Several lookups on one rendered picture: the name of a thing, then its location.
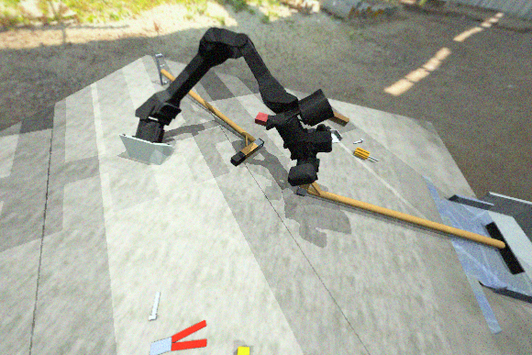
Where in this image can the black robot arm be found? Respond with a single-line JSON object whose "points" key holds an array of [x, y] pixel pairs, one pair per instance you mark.
{"points": [[217, 46]]}

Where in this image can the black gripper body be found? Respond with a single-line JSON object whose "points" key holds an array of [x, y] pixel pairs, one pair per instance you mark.
{"points": [[304, 172]]}

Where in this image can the pliers with red handles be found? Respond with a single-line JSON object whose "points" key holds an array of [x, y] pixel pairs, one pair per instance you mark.
{"points": [[162, 346]]}

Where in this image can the brown wooden block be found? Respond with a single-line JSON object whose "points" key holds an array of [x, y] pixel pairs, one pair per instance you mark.
{"points": [[337, 118]]}

